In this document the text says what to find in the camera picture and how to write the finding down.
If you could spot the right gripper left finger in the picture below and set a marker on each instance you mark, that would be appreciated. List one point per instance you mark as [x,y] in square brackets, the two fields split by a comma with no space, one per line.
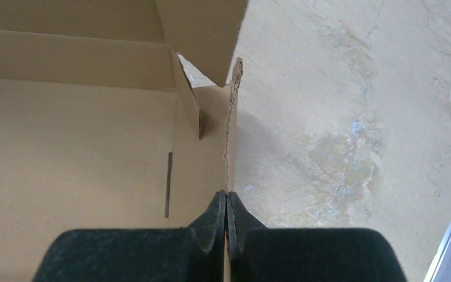
[191,253]

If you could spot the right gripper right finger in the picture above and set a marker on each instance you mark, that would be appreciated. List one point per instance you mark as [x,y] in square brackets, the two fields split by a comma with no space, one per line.
[258,253]

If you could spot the brown cardboard box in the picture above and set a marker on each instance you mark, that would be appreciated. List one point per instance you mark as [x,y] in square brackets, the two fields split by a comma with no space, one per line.
[113,115]

